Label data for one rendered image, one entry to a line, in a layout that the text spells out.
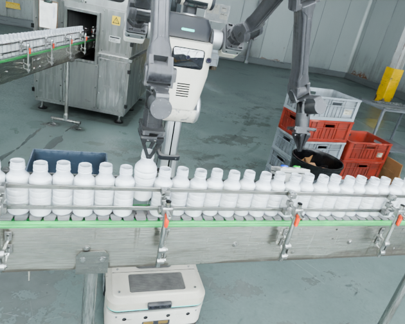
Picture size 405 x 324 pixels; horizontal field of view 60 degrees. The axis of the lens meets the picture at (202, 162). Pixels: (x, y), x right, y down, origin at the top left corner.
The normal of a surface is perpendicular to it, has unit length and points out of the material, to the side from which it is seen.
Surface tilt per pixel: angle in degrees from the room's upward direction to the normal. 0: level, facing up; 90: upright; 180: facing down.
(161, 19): 59
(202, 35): 90
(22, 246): 90
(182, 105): 90
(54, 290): 0
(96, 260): 90
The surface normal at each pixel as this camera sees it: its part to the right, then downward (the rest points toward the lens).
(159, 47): 0.32, -0.09
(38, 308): 0.18, -0.90
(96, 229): 0.26, 0.44
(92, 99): -0.04, 0.41
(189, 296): 0.29, -0.54
